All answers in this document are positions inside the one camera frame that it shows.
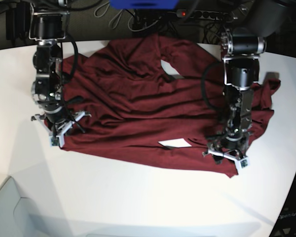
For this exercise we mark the black power strip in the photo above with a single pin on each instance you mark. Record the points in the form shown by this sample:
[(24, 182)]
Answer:
[(205, 15)]

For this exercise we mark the dark red t-shirt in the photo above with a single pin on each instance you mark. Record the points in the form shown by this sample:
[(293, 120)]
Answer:
[(145, 104)]

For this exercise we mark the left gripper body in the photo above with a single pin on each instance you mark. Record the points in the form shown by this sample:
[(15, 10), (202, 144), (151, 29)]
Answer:
[(220, 147)]

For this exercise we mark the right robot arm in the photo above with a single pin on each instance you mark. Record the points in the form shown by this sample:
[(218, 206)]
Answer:
[(49, 27)]

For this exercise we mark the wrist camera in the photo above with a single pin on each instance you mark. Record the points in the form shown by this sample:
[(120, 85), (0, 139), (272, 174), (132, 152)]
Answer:
[(57, 141), (242, 163)]

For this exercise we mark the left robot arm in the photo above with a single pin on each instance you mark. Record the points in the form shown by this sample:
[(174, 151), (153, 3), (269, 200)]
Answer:
[(243, 44)]

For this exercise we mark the blue box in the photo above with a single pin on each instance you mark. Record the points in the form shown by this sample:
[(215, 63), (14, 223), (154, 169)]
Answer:
[(143, 4)]

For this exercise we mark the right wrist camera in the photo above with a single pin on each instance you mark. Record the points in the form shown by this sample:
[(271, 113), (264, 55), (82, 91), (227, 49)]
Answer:
[(57, 141)]

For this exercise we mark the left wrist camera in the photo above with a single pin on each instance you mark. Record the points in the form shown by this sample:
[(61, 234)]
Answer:
[(242, 163)]

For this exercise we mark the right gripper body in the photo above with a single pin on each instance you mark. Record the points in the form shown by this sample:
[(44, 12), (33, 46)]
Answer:
[(59, 123)]

